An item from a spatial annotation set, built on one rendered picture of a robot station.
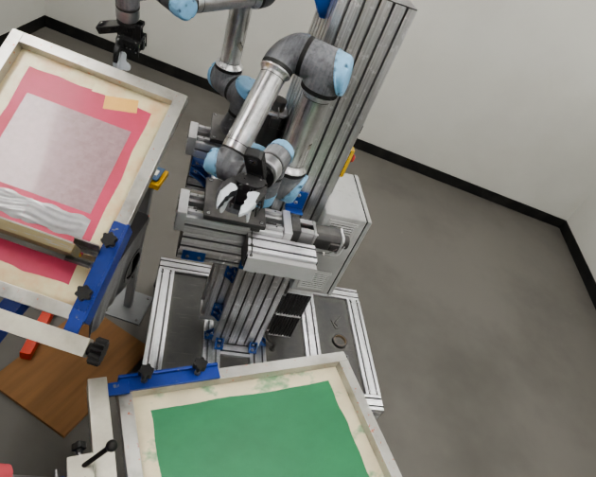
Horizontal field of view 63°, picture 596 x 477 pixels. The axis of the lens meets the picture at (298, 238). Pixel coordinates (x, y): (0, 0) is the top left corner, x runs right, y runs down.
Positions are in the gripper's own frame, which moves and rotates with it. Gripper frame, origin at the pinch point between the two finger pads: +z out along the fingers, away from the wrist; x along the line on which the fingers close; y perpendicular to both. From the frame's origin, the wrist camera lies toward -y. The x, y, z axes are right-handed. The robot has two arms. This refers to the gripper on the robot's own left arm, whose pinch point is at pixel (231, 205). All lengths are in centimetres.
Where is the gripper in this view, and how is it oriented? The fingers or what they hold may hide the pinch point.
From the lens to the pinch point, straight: 109.2
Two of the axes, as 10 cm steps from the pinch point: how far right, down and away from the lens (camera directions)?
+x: -9.3, -3.4, 1.3
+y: -2.0, 7.7, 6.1
